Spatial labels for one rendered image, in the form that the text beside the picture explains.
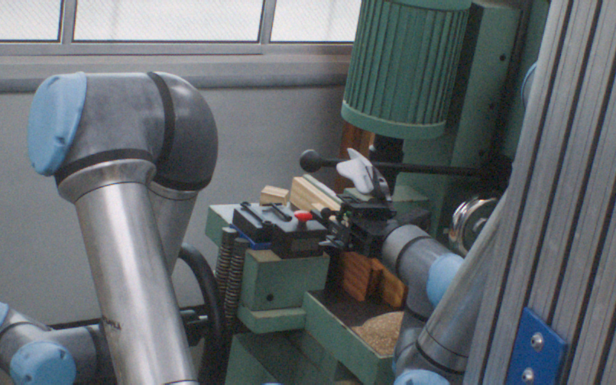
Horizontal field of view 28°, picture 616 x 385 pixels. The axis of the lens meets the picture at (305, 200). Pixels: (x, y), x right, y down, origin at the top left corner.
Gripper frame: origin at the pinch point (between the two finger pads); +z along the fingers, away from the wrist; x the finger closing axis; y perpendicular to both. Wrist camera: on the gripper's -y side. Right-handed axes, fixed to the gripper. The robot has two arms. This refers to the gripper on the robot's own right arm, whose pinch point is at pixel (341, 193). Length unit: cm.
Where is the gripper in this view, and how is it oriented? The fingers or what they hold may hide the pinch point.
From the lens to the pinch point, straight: 193.7
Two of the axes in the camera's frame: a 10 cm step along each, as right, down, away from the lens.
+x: -2.1, 9.2, 3.2
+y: -8.5, -0.1, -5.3
